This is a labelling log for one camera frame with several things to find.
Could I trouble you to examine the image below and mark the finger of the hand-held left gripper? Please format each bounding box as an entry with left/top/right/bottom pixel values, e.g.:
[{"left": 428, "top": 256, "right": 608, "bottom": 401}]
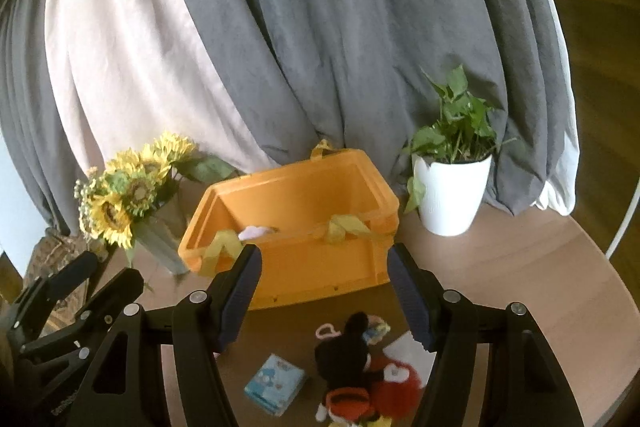
[
  {"left": 20, "top": 268, "right": 145, "bottom": 360},
  {"left": 7, "top": 251, "right": 99, "bottom": 343}
]

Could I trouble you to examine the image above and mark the sunflower bouquet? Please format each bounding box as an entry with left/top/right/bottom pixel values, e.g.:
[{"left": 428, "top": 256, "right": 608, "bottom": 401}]
[{"left": 74, "top": 132, "right": 238, "bottom": 265}]

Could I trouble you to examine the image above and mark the blue tissue pack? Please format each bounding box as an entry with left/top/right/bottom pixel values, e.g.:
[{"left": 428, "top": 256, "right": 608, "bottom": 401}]
[{"left": 244, "top": 353, "right": 307, "bottom": 418}]

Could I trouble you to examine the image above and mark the white plant pot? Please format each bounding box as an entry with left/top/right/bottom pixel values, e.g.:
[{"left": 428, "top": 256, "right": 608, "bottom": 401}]
[{"left": 412, "top": 154, "right": 493, "bottom": 237}]

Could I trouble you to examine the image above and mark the white paper card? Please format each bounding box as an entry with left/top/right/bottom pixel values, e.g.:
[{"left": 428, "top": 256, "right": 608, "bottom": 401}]
[{"left": 385, "top": 331, "right": 436, "bottom": 390}]

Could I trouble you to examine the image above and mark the orange plastic crate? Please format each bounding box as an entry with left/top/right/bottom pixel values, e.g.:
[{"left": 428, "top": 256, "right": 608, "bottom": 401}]
[{"left": 177, "top": 138, "right": 401, "bottom": 312}]

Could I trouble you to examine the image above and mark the white hoop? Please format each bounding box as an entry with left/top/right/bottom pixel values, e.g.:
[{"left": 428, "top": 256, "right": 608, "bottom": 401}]
[{"left": 605, "top": 177, "right": 640, "bottom": 258}]

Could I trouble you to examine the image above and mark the small blue yellow toy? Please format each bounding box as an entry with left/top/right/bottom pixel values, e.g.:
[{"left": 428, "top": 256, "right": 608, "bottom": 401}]
[{"left": 362, "top": 314, "right": 393, "bottom": 348}]

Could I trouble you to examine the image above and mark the beige curtain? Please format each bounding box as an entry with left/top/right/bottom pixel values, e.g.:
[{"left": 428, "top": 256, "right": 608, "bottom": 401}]
[{"left": 44, "top": 0, "right": 273, "bottom": 180}]

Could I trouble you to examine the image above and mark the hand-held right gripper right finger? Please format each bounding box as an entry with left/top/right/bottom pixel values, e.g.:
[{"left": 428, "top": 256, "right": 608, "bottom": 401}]
[{"left": 386, "top": 243, "right": 586, "bottom": 427}]

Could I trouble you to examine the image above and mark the pale purple soft toy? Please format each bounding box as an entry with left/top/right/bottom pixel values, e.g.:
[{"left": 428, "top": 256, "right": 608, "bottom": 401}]
[{"left": 237, "top": 226, "right": 278, "bottom": 242}]

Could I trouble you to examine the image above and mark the grey ribbed vase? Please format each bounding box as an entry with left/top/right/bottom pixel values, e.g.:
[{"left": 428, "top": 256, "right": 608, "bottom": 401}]
[{"left": 132, "top": 202, "right": 191, "bottom": 277}]

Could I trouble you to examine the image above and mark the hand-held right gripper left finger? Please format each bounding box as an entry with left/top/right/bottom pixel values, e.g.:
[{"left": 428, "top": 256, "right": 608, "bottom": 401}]
[{"left": 65, "top": 243, "right": 263, "bottom": 427}]

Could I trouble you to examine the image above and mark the wide grey curtain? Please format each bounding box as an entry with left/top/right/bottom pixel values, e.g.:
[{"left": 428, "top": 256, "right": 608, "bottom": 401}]
[{"left": 159, "top": 0, "right": 581, "bottom": 217}]

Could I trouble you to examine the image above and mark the narrow grey curtain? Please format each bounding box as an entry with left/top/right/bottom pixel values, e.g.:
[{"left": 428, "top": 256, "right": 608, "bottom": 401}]
[{"left": 0, "top": 0, "right": 108, "bottom": 238}]

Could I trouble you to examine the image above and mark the black mouse plush toy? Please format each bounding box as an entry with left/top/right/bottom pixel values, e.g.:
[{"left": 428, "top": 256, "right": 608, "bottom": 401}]
[{"left": 315, "top": 312, "right": 386, "bottom": 427}]

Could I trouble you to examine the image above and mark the green leafy plant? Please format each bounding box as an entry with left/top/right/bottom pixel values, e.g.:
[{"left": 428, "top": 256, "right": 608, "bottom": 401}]
[{"left": 400, "top": 64, "right": 518, "bottom": 215}]

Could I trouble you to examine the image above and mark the brown wicker basket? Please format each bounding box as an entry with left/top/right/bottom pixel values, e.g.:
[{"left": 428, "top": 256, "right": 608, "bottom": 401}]
[{"left": 22, "top": 227, "right": 108, "bottom": 333}]

